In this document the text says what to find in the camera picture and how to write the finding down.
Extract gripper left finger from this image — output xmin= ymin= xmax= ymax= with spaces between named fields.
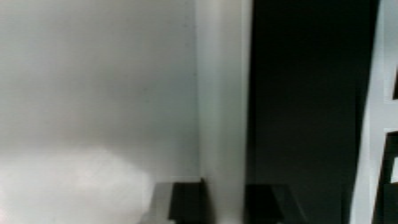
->
xmin=154 ymin=181 xmax=209 ymax=224

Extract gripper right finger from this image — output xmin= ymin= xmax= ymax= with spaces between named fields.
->
xmin=245 ymin=184 xmax=309 ymax=224

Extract white square tabletop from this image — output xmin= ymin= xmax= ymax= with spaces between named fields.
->
xmin=0 ymin=0 xmax=252 ymax=224

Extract white right obstacle bar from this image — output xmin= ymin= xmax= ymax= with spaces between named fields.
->
xmin=350 ymin=0 xmax=398 ymax=224

